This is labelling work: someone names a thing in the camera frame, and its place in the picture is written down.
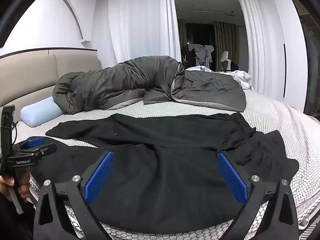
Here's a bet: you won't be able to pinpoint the beige curtain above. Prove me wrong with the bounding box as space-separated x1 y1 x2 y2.
214 21 239 72

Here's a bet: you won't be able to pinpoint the beige headboard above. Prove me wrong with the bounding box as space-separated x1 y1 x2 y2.
0 47 103 128

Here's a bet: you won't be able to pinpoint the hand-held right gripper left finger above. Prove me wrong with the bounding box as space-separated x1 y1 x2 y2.
33 151 116 240

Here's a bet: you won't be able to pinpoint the pile of hanging clothes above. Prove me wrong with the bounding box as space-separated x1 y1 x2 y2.
187 43 215 69

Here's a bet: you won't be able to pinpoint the white curtain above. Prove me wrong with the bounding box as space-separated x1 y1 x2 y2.
107 0 180 65
232 0 275 90

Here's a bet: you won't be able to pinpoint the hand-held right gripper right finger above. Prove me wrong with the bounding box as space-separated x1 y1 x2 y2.
216 152 299 240

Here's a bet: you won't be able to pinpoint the black pants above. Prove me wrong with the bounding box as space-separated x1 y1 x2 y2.
30 112 300 234

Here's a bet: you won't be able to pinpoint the white chair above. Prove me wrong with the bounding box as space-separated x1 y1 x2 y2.
220 51 232 72

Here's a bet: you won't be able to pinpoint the white crumpled sheet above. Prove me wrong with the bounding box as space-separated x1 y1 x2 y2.
186 65 254 91

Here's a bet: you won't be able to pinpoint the light blue pillow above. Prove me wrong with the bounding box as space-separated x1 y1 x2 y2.
20 96 64 128

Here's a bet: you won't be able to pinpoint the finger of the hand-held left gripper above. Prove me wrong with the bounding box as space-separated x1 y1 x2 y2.
15 136 46 153
19 143 57 158

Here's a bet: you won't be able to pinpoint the white wardrobe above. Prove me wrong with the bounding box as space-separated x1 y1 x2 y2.
262 0 308 113

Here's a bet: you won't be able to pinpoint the grey duvet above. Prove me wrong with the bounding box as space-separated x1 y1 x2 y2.
52 55 247 115

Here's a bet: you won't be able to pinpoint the person's left hand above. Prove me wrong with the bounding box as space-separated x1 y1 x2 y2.
0 173 32 202

